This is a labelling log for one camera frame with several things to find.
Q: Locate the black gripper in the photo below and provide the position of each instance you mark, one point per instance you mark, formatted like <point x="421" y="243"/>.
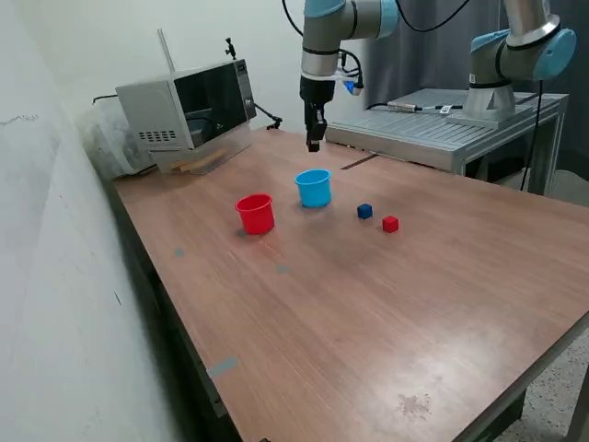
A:
<point x="316" y="92"/>

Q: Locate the red cube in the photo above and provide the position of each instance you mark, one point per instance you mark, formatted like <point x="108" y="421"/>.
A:
<point x="390" y="224"/>

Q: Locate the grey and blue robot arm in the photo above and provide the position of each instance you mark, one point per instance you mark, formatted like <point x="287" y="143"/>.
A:
<point x="322" y="27"/>

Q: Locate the dark tape strip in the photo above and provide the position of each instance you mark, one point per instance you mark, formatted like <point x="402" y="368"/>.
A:
<point x="360" y="161"/>

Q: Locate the blue plastic cup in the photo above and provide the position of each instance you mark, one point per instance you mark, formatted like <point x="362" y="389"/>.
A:
<point x="315" y="191"/>

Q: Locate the silver connector box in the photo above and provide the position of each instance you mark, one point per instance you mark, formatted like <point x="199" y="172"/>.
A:
<point x="404" y="106"/>

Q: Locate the blue cube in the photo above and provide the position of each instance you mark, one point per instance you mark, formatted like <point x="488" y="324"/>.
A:
<point x="364" y="211"/>

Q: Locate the aluminium profile robot stand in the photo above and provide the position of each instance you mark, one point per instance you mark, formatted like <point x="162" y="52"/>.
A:
<point x="414" y="133"/>

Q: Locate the red plastic cup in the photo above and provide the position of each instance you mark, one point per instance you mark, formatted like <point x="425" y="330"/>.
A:
<point x="255" y="218"/>

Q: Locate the silver microwave oven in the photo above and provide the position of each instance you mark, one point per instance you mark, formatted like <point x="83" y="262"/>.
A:
<point x="152" y="110"/>

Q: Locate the white thin rod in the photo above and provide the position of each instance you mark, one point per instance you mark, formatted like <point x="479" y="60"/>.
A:
<point x="166" y="50"/>

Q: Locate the aluminium base mounting plate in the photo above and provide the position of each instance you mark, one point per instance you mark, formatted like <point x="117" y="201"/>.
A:
<point x="488" y="119"/>

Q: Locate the clear plastic bag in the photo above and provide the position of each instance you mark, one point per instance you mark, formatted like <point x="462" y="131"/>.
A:
<point x="106" y="143"/>

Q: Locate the long blue tape strip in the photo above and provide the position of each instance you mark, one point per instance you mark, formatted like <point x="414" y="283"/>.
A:
<point x="222" y="367"/>

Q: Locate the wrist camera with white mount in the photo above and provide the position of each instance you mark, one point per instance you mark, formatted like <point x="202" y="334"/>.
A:
<point x="352" y="86"/>

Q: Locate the black clamp mount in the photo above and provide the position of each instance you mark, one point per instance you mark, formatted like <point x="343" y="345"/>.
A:
<point x="230" y="48"/>

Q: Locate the grey metal table bracket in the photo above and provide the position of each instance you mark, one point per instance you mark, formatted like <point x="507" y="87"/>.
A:
<point x="216" y="400"/>

